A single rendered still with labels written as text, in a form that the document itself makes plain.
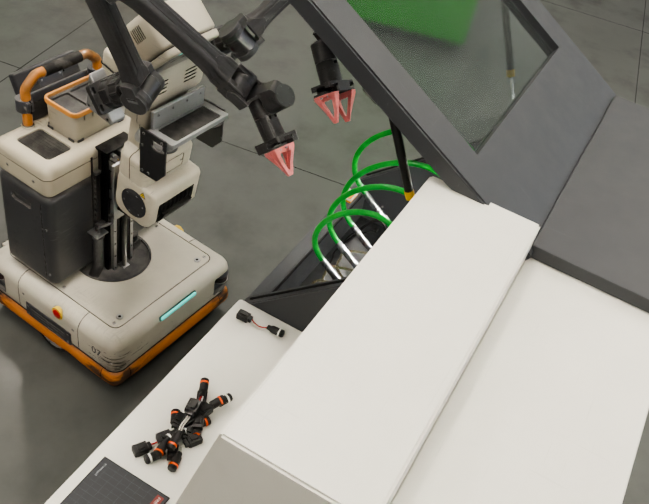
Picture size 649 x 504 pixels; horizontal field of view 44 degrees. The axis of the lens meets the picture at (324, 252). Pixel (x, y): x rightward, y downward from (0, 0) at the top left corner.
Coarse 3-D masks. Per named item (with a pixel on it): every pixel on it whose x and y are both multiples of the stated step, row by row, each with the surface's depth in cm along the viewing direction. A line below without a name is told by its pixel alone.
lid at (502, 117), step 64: (320, 0) 140; (384, 0) 156; (448, 0) 171; (512, 0) 188; (384, 64) 144; (448, 64) 160; (512, 64) 176; (576, 64) 191; (448, 128) 147; (512, 128) 161; (576, 128) 177; (512, 192) 151
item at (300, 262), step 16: (336, 208) 232; (352, 208) 238; (336, 224) 228; (304, 240) 220; (320, 240) 221; (288, 256) 214; (304, 256) 215; (272, 272) 208; (288, 272) 210; (304, 272) 223; (256, 288) 203; (272, 288) 204; (288, 288) 216
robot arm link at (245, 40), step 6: (246, 30) 233; (240, 36) 231; (246, 36) 232; (252, 36) 235; (234, 42) 231; (240, 42) 232; (246, 42) 232; (252, 42) 234; (234, 48) 233; (240, 48) 233; (246, 48) 233; (234, 54) 235; (240, 54) 234
